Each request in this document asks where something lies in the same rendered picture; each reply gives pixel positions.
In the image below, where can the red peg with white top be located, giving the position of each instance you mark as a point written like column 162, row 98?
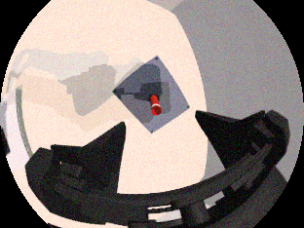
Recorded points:
column 155, row 105

